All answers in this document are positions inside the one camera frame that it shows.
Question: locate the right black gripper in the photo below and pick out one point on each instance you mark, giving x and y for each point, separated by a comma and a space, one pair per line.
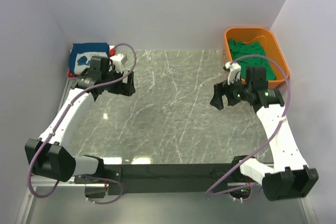
226, 92

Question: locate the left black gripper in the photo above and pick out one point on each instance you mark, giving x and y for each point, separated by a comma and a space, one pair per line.
122, 83

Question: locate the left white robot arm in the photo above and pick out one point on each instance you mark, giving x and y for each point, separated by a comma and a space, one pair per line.
48, 155

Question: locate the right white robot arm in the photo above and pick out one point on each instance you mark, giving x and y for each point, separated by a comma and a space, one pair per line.
290, 176

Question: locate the folded blue t shirt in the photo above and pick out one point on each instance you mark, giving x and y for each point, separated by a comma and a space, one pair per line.
81, 54

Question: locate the orange plastic basket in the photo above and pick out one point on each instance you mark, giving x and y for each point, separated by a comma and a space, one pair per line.
249, 35

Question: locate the black base beam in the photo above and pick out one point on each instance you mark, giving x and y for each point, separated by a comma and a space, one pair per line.
154, 178

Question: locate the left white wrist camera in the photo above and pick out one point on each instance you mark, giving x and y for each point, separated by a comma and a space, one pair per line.
119, 60

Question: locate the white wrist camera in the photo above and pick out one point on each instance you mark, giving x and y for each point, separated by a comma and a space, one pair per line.
234, 70
119, 60

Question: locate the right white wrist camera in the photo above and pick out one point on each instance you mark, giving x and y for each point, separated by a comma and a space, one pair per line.
234, 70

